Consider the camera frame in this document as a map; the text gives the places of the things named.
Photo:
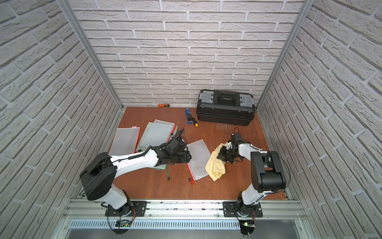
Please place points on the yellow black screwdriver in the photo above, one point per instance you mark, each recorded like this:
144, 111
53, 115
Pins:
195, 122

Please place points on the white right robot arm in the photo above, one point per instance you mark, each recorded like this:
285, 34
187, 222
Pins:
267, 173

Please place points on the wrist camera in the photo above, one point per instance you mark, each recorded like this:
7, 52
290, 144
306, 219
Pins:
235, 137
176, 143

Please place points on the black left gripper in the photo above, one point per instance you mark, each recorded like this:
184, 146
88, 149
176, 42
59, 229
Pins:
183, 156

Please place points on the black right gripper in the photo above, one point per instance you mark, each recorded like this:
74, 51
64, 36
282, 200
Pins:
223, 157

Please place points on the red zip mesh document bag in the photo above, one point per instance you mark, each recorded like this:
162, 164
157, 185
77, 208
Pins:
125, 141

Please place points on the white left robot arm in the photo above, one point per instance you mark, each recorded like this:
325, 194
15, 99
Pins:
98, 177

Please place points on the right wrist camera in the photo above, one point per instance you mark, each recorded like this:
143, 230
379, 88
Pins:
235, 137

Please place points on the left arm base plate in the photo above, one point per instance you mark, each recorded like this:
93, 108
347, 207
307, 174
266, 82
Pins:
130, 209

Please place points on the blue utility knife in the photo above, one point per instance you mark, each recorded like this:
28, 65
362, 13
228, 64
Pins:
188, 116

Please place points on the aluminium front rail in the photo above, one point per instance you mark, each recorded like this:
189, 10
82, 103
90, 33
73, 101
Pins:
161, 209

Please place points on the green zip mesh document bag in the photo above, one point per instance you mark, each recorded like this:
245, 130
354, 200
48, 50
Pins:
143, 140

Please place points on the black plastic toolbox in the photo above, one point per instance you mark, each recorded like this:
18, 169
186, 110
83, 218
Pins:
226, 107

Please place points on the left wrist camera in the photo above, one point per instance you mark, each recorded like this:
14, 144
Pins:
176, 143

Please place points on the orange black tool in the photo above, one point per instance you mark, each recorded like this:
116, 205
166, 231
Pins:
163, 105

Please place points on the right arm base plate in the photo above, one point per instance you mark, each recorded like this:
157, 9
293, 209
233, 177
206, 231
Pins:
233, 209

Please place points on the white red zip document bag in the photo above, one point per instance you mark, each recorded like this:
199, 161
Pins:
200, 155

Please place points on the yellow wiping cloth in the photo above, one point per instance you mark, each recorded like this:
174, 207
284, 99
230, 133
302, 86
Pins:
215, 167

